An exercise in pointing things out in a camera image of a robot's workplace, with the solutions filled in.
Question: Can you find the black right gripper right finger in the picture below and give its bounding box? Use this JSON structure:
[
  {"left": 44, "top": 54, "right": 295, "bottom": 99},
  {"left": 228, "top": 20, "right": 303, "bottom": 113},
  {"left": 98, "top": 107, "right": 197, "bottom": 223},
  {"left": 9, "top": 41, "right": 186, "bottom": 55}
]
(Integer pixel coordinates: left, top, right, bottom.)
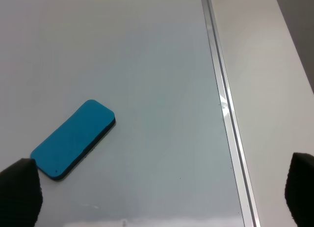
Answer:
[{"left": 285, "top": 152, "right": 314, "bottom": 227}]

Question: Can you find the blue whiteboard eraser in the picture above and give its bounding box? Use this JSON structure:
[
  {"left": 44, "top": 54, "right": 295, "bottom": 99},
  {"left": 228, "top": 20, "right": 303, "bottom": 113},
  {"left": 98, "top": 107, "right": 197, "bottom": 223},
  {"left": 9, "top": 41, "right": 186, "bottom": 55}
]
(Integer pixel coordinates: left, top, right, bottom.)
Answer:
[{"left": 30, "top": 100, "right": 116, "bottom": 181}]

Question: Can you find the whiteboard with aluminium frame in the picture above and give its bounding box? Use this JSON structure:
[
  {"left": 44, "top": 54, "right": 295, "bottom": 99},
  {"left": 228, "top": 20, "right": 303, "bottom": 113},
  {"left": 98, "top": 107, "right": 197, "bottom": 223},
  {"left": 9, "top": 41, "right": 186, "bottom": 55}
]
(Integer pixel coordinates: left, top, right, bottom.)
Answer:
[{"left": 0, "top": 0, "right": 259, "bottom": 227}]

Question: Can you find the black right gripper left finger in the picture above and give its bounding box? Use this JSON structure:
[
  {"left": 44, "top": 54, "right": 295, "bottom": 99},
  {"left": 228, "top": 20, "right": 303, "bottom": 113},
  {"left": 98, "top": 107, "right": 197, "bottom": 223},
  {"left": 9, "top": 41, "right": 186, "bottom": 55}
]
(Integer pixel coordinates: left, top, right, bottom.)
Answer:
[{"left": 0, "top": 158, "right": 43, "bottom": 227}]

